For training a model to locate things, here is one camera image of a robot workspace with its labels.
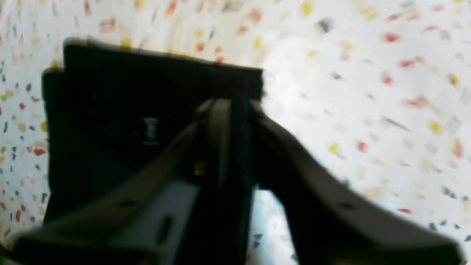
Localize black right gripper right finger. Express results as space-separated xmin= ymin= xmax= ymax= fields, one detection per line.
xmin=250 ymin=100 xmax=463 ymax=265

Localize terrazzo patterned tablecloth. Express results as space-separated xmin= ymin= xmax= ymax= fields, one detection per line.
xmin=1 ymin=0 xmax=470 ymax=265

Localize black t-shirt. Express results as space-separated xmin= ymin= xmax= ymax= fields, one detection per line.
xmin=41 ymin=37 xmax=265 ymax=265

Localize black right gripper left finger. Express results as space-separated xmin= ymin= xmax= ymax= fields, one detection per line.
xmin=12 ymin=99 xmax=231 ymax=265

